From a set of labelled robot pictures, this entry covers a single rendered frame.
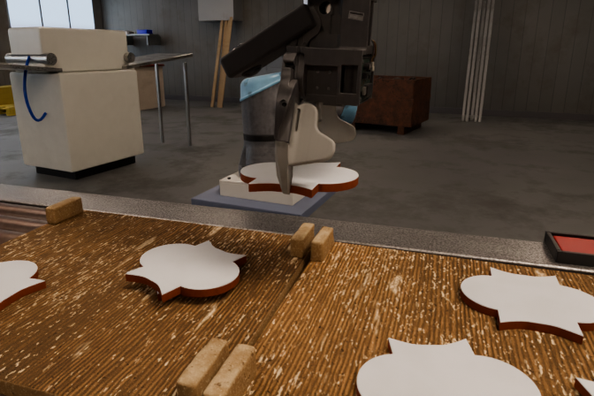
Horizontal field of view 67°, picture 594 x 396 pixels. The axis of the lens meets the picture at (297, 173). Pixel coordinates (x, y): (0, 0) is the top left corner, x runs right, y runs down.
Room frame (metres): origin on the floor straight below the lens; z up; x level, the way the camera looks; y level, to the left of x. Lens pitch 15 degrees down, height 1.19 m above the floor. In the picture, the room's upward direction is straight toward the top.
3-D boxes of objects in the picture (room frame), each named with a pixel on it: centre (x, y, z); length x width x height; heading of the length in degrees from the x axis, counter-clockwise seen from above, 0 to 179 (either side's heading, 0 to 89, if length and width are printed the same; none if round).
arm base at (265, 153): (1.04, 0.06, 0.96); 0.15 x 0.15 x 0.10
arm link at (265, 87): (1.04, 0.06, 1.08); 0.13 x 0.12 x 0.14; 88
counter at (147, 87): (10.07, 4.21, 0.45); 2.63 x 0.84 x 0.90; 67
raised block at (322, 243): (0.54, -0.03, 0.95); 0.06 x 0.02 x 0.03; 162
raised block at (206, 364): (0.30, 0.07, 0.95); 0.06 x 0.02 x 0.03; 163
